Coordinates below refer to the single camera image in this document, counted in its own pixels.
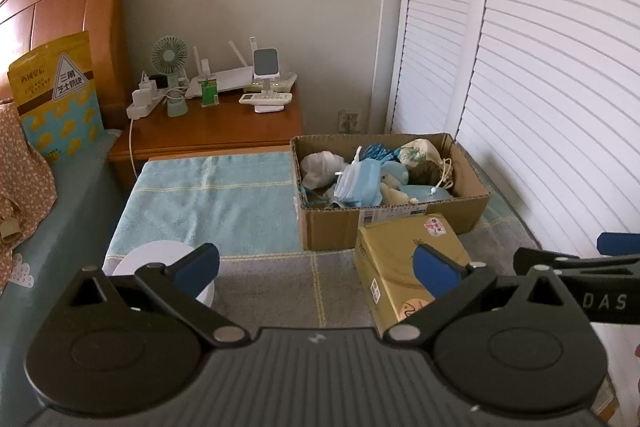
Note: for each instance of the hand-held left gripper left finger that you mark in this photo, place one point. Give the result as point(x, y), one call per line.
point(197, 266)

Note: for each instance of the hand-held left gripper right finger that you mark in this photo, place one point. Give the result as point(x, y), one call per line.
point(435, 272)

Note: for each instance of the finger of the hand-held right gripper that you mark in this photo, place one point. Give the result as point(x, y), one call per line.
point(620, 243)
point(600, 267)

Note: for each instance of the blue doll toy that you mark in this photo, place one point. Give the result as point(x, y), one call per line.
point(400, 177)

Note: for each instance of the cardboard box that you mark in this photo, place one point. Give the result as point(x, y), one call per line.
point(330, 227)

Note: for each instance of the blue face mask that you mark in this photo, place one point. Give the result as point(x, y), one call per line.
point(360, 184)

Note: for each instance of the blue tassel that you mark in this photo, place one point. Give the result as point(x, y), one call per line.
point(376, 152)

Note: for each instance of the white cloth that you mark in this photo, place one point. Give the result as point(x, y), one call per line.
point(320, 167)

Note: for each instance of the clear jar with white lid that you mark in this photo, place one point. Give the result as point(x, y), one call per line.
point(155, 257)

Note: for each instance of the gold tissue pack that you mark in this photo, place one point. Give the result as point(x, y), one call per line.
point(390, 257)

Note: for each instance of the light blue towel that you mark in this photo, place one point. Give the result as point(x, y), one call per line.
point(200, 197)

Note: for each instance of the bed with teal sheet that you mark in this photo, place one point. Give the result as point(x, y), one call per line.
point(75, 217)

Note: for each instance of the wooden nightstand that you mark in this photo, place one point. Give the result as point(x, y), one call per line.
point(225, 127)

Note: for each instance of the white power strip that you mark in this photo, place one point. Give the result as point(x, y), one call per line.
point(140, 109)

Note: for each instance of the green bottle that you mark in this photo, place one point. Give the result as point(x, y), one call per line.
point(209, 92)

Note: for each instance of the white remote control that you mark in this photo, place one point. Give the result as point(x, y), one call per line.
point(265, 97)

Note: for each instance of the white router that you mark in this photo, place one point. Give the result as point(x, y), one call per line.
point(230, 82)

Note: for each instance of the brown floral cloth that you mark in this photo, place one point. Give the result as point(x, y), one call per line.
point(25, 177)

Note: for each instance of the yellow snack bag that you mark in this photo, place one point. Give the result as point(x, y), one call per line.
point(55, 122)

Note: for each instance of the small mint desk fan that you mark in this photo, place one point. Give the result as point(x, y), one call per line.
point(169, 54)

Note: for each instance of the white stand with screen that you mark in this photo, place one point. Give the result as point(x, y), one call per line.
point(265, 63)

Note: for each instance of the white wall socket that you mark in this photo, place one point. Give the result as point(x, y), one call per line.
point(349, 120)

